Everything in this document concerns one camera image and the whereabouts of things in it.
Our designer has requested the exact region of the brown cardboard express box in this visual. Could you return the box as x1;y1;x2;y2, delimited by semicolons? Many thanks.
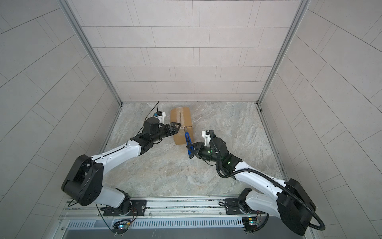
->
170;107;195;145

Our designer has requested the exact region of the blue utility knife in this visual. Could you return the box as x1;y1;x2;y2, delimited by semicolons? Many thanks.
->
184;127;194;159

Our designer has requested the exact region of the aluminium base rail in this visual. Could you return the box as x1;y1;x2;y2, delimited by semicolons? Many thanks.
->
60;191;280;219

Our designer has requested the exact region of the green circuit board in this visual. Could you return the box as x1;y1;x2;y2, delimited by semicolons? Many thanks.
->
242;217;259;232
113;219;132;234

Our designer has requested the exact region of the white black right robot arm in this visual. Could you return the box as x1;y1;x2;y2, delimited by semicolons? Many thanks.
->
187;137;325;236

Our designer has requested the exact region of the aluminium corner post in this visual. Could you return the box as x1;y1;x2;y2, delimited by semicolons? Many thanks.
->
57;0;123;106
257;0;310;108

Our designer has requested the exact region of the left green circuit board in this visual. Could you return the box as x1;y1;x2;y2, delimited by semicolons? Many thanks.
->
113;219;132;234

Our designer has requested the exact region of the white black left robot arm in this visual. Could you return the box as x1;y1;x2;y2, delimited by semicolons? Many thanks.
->
61;117;181;216

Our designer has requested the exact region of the aluminium left corner post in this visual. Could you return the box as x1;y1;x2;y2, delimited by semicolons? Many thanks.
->
57;0;123;106

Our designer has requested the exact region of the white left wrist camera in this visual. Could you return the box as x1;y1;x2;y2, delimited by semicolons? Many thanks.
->
153;111;166;124

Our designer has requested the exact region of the right green circuit board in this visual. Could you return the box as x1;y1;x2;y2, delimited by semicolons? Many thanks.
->
242;217;259;232

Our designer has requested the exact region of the aluminium right corner post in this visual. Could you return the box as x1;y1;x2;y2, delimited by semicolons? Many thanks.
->
257;0;310;108

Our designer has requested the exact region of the white slotted vent strip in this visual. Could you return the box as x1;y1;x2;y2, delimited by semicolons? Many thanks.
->
67;217;244;230

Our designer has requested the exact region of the black corrugated cable conduit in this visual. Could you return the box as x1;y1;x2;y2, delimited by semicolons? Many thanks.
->
208;129;326;231

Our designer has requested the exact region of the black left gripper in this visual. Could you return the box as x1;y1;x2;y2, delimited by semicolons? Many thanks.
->
150;123;182;143

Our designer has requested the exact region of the thin black left camera cable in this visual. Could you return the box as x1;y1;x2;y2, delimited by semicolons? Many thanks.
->
135;101;160;135

